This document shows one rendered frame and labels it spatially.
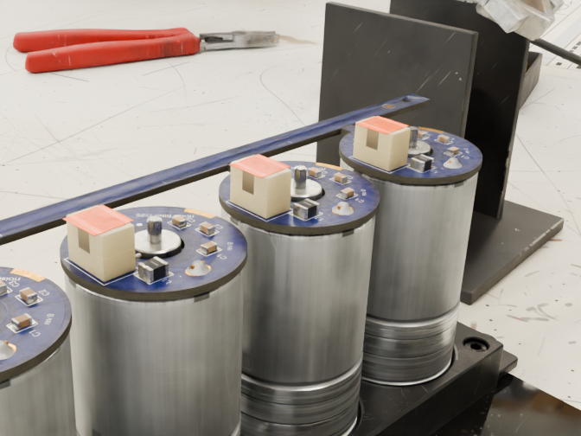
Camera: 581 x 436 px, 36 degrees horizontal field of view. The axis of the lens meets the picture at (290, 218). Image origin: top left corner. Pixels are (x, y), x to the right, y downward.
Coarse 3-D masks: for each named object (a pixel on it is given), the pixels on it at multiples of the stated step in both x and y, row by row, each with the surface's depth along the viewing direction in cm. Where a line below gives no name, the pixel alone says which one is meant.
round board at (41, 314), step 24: (0, 288) 11; (24, 288) 11; (48, 288) 11; (0, 312) 11; (24, 312) 11; (48, 312) 11; (0, 336) 10; (24, 336) 10; (48, 336) 10; (0, 360) 10; (24, 360) 10
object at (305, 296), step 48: (288, 240) 13; (336, 240) 13; (288, 288) 13; (336, 288) 14; (288, 336) 14; (336, 336) 14; (288, 384) 14; (336, 384) 14; (240, 432) 15; (288, 432) 15; (336, 432) 15
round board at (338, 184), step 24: (288, 168) 15; (312, 168) 15; (336, 168) 15; (336, 192) 14; (360, 192) 14; (240, 216) 13; (288, 216) 13; (312, 216) 13; (336, 216) 13; (360, 216) 13
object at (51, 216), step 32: (416, 96) 19; (320, 128) 17; (352, 128) 17; (224, 160) 15; (96, 192) 14; (128, 192) 14; (160, 192) 14; (0, 224) 13; (32, 224) 13; (64, 224) 13
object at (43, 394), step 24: (48, 360) 10; (0, 384) 10; (24, 384) 10; (48, 384) 10; (72, 384) 11; (0, 408) 10; (24, 408) 10; (48, 408) 10; (72, 408) 11; (0, 432) 10; (24, 432) 10; (48, 432) 10; (72, 432) 11
